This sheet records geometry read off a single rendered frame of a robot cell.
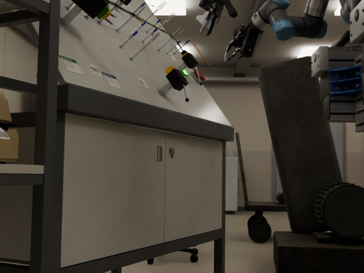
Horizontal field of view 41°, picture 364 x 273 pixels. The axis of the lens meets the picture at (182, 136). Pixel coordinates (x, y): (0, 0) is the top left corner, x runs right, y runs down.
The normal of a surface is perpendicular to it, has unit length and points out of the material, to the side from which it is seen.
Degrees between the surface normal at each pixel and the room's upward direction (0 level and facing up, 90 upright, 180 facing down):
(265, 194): 90
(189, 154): 90
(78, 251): 90
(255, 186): 90
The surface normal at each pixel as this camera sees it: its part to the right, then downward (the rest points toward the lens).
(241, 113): -0.04, -0.08
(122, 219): 0.90, -0.02
